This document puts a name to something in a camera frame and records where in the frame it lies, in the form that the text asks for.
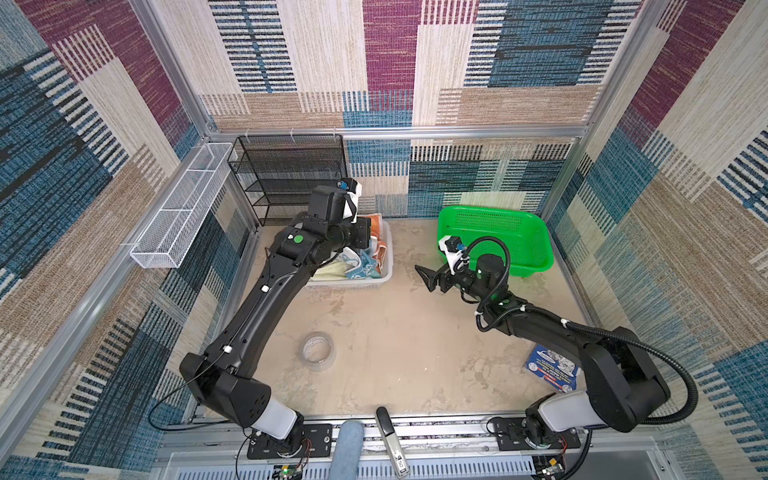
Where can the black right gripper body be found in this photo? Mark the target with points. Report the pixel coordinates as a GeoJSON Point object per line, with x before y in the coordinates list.
{"type": "Point", "coordinates": [463, 277]}

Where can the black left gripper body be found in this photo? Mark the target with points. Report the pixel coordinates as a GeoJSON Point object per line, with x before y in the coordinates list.
{"type": "Point", "coordinates": [354, 236]}

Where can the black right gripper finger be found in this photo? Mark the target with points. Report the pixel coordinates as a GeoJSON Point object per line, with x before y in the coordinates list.
{"type": "Point", "coordinates": [425, 272]}
{"type": "Point", "coordinates": [430, 281]}

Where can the orange pattern towel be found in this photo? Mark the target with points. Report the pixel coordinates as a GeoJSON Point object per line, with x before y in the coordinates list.
{"type": "Point", "coordinates": [377, 244]}

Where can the blue bunny pattern towel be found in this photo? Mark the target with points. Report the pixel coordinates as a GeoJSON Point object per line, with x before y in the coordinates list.
{"type": "Point", "coordinates": [365, 265]}

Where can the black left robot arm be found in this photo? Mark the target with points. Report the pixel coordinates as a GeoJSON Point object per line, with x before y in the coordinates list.
{"type": "Point", "coordinates": [221, 378]}

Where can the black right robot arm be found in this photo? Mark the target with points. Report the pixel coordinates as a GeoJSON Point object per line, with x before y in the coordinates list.
{"type": "Point", "coordinates": [623, 386]}

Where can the white plastic laundry basket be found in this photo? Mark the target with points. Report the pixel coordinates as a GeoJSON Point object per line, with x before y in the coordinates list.
{"type": "Point", "coordinates": [387, 268]}

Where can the pale yellow towel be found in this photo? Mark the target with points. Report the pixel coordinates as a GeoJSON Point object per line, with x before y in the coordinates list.
{"type": "Point", "coordinates": [334, 271]}

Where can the blue printed booklet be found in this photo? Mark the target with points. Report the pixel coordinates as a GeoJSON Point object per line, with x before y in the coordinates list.
{"type": "Point", "coordinates": [553, 368]}

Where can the clear tape roll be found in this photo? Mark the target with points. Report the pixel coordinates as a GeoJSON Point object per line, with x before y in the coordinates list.
{"type": "Point", "coordinates": [317, 352]}

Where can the black silver handheld tool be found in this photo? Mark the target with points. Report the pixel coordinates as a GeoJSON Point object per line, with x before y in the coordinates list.
{"type": "Point", "coordinates": [391, 442]}

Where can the grey blue foam cylinder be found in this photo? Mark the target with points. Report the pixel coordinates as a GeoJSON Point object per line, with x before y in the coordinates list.
{"type": "Point", "coordinates": [347, 452]}

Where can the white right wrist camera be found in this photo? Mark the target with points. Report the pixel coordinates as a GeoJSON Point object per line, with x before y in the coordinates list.
{"type": "Point", "coordinates": [455, 253]}

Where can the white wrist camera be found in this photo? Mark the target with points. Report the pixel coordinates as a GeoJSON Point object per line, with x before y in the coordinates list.
{"type": "Point", "coordinates": [352, 190]}
{"type": "Point", "coordinates": [455, 253]}

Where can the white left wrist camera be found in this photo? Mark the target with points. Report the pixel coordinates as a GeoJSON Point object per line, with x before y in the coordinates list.
{"type": "Point", "coordinates": [352, 190]}

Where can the black wire shelf rack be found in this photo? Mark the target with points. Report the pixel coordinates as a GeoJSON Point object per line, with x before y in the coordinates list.
{"type": "Point", "coordinates": [277, 173]}

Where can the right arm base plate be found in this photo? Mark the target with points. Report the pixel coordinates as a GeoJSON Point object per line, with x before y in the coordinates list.
{"type": "Point", "coordinates": [512, 435]}

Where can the white wire mesh wall basket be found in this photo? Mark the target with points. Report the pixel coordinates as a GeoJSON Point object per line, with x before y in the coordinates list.
{"type": "Point", "coordinates": [167, 239]}

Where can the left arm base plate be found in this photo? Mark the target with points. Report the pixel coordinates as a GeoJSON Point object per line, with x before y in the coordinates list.
{"type": "Point", "coordinates": [314, 441]}

